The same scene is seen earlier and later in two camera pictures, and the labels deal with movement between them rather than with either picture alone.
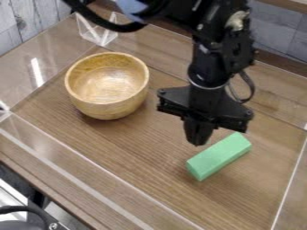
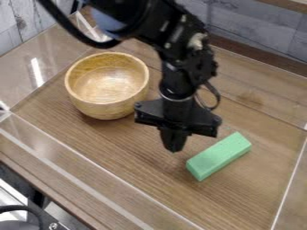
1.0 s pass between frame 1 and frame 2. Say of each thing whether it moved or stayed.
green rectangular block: stayed
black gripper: moved
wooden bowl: stayed
